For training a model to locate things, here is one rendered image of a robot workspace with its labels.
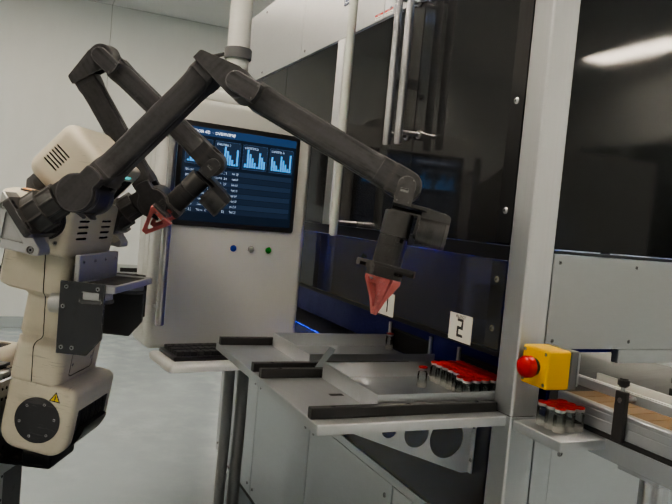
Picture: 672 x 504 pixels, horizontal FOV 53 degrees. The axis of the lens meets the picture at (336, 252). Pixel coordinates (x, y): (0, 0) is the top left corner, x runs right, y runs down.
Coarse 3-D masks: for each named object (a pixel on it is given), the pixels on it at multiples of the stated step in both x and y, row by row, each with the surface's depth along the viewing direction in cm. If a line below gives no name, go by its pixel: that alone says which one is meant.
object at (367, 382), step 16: (336, 368) 151; (352, 368) 153; (368, 368) 154; (384, 368) 156; (400, 368) 158; (416, 368) 160; (336, 384) 143; (352, 384) 136; (368, 384) 147; (384, 384) 149; (400, 384) 150; (432, 384) 153; (368, 400) 130; (384, 400) 127; (400, 400) 128; (416, 400) 130; (432, 400) 131; (448, 400) 133; (464, 400) 134
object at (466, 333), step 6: (450, 312) 152; (450, 318) 152; (456, 318) 150; (462, 318) 148; (468, 318) 146; (450, 324) 152; (456, 324) 150; (468, 324) 146; (450, 330) 151; (456, 330) 149; (462, 330) 147; (468, 330) 145; (450, 336) 151; (456, 336) 149; (462, 336) 147; (468, 336) 145; (462, 342) 147; (468, 342) 145
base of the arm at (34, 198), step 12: (36, 192) 138; (48, 192) 136; (12, 204) 133; (24, 204) 135; (36, 204) 135; (48, 204) 135; (12, 216) 133; (24, 216) 135; (36, 216) 135; (48, 216) 136; (60, 216) 138; (24, 228) 133; (36, 228) 136; (48, 228) 138
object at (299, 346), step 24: (288, 336) 182; (312, 336) 185; (336, 336) 188; (360, 336) 191; (384, 336) 194; (312, 360) 158; (336, 360) 160; (360, 360) 163; (384, 360) 166; (408, 360) 168
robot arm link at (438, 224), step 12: (408, 180) 128; (396, 192) 128; (408, 192) 128; (396, 204) 131; (408, 204) 128; (432, 216) 130; (444, 216) 129; (420, 228) 129; (432, 228) 128; (444, 228) 128; (420, 240) 129; (432, 240) 129; (444, 240) 128
